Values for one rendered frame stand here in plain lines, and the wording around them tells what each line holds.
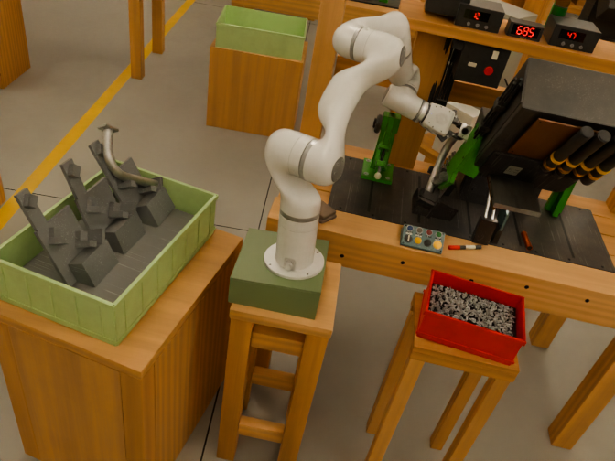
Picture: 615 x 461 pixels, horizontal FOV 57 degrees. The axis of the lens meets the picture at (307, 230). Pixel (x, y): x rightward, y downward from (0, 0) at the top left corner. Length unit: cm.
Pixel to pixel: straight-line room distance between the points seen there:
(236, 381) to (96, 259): 62
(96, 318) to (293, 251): 59
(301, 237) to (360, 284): 157
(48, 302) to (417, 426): 165
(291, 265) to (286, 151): 36
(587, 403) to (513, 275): 77
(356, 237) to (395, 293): 123
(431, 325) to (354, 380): 97
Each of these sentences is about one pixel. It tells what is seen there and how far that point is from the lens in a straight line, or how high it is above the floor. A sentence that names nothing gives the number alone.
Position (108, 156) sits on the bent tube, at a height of 111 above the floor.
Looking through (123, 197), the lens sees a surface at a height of 95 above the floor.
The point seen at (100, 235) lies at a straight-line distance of 186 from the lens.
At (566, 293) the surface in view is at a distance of 223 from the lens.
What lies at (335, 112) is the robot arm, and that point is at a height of 144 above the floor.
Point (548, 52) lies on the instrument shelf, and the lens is 227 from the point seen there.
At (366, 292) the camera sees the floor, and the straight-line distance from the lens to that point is 317.
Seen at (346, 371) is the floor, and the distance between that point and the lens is 277.
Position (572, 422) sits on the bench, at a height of 19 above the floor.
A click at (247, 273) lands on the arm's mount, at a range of 172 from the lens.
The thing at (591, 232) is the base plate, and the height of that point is 90.
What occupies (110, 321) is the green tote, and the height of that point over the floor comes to 89.
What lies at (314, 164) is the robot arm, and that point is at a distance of 152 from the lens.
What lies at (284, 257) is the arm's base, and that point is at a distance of 172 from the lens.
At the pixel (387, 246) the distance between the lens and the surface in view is 204.
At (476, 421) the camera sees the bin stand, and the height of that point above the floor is 50.
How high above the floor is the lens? 212
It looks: 37 degrees down
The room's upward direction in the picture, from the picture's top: 11 degrees clockwise
